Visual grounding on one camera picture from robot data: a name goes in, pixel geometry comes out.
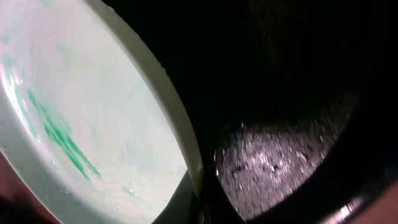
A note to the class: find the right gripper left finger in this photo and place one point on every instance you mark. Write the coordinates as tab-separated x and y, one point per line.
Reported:
182	207

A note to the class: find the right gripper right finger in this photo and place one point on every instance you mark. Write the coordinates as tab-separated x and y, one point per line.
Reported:
216	206

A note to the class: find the light green plate front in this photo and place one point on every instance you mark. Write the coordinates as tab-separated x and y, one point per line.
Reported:
90	120

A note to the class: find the black round tray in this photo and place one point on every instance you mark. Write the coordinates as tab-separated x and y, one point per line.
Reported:
293	103

